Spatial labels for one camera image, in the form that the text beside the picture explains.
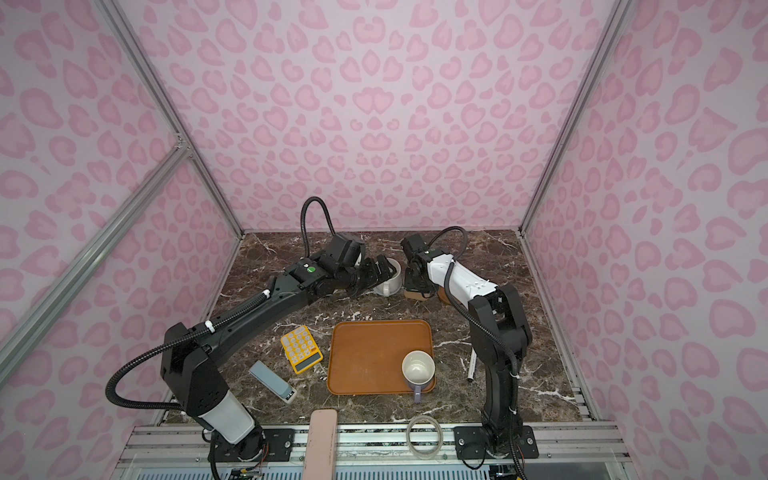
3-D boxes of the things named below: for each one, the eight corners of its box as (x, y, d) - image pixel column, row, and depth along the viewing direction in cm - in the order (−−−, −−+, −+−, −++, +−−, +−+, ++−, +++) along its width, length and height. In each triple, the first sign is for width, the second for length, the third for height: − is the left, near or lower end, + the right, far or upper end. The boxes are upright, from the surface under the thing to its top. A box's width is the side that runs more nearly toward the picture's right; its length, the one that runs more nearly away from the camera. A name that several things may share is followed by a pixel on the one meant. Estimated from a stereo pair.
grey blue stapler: (255, 378, 86) (247, 371, 81) (266, 366, 88) (258, 359, 84) (288, 404, 81) (282, 398, 77) (298, 391, 84) (293, 385, 79)
